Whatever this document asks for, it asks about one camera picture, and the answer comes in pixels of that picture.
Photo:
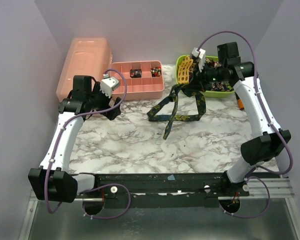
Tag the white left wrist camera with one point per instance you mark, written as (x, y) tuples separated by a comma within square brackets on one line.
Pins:
[(108, 85)]

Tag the pink compartment tray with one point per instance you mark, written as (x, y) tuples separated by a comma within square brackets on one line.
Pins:
[(144, 88)]

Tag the pink translucent storage box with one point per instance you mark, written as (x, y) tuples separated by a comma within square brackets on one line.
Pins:
[(85, 57)]

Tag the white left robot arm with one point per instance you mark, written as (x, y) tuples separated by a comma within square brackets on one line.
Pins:
[(65, 140)]

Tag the orange handled screwdriver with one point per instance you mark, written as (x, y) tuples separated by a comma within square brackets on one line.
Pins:
[(239, 102)]

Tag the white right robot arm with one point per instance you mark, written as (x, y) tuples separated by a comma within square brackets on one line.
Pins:
[(268, 138)]

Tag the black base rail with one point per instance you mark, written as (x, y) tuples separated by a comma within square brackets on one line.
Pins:
[(93, 208)]

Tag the aluminium extrusion rail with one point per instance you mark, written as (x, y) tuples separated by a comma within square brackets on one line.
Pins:
[(270, 188)]

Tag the rolled colourful tie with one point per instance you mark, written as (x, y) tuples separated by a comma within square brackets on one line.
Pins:
[(156, 71)]

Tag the green plastic bin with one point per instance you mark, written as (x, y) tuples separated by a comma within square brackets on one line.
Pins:
[(207, 94)]

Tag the yellow tie with beetles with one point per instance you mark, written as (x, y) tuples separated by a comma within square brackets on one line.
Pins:
[(183, 73)]

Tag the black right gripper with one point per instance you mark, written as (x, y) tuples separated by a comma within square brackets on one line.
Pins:
[(196, 75)]

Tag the rolled dark floral tie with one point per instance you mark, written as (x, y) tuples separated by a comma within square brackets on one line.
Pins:
[(135, 73)]

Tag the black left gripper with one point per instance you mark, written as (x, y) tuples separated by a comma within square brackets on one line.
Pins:
[(97, 91)]

